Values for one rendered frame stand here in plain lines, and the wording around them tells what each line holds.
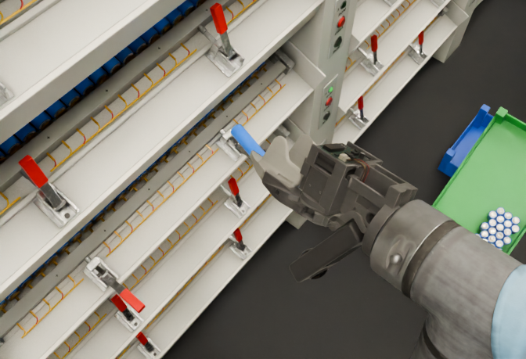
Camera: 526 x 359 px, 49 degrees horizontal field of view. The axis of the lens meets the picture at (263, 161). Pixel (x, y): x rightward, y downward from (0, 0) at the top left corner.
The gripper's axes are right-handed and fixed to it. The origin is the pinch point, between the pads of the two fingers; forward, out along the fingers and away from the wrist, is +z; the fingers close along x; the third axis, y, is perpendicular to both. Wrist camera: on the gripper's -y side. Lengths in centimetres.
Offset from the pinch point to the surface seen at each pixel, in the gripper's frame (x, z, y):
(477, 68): -114, 27, 7
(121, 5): 24.4, 0.7, 17.1
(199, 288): -20, 22, -42
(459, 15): -97, 31, 20
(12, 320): 24.7, 9.5, -25.1
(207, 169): -3.3, 12.3, -8.1
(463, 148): -95, 13, -11
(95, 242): 14.2, 11.2, -16.8
